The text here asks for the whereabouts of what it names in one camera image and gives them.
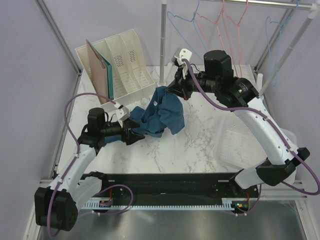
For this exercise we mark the pink wire hanger right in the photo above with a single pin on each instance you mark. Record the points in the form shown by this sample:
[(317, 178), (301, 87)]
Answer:
[(238, 25)]

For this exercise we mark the metal clothes rack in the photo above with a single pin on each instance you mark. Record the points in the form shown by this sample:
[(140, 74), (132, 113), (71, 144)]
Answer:
[(314, 10)]

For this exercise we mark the pink wire hanger left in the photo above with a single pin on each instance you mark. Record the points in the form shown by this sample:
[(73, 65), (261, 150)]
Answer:
[(197, 16)]

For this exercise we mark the white clothes rack foot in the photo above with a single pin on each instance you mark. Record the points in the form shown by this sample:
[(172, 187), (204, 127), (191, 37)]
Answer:
[(161, 97)]

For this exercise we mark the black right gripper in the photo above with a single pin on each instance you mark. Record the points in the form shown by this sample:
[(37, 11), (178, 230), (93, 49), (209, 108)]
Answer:
[(179, 86)]

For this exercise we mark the white plastic laundry basket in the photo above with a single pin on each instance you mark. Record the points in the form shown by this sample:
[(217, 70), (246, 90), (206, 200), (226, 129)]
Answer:
[(236, 147)]

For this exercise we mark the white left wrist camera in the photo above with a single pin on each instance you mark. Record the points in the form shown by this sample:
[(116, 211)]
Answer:
[(122, 113)]

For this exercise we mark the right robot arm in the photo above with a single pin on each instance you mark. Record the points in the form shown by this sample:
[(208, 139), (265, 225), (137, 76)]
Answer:
[(238, 95)]

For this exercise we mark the teal folder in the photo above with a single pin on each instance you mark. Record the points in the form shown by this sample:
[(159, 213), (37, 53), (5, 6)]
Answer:
[(109, 78)]

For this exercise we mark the pink wire hanger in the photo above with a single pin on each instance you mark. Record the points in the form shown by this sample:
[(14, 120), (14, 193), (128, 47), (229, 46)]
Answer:
[(238, 25), (197, 16)]

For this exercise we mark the blue t shirt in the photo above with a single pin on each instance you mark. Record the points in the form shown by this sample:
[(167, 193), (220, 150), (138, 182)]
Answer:
[(153, 120)]

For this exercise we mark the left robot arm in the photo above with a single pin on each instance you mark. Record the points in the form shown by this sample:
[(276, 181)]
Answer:
[(57, 205)]

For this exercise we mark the blue wire hanger left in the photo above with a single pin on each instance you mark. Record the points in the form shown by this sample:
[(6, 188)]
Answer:
[(181, 15)]

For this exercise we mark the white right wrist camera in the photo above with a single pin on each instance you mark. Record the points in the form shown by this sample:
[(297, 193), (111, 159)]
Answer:
[(177, 59)]

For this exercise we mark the white plastic file organizer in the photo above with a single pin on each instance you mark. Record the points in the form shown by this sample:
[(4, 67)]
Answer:
[(130, 78)]

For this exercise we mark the white slotted cable duct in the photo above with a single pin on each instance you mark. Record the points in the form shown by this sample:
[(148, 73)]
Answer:
[(99, 204)]

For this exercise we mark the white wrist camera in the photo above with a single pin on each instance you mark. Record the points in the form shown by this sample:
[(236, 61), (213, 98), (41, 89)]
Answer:
[(177, 59), (122, 113)]

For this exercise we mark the blue wire hanger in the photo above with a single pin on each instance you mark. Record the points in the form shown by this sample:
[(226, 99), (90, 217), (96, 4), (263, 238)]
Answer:
[(274, 42), (181, 15)]

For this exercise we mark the blue wire hanger right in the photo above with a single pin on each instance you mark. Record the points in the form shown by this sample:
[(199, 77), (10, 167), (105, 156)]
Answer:
[(274, 42)]

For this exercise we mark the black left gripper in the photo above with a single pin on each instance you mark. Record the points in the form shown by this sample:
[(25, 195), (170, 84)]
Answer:
[(131, 137)]

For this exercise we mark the brown cardboard folder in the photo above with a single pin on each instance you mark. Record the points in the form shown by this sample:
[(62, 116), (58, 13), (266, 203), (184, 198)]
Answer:
[(98, 70)]

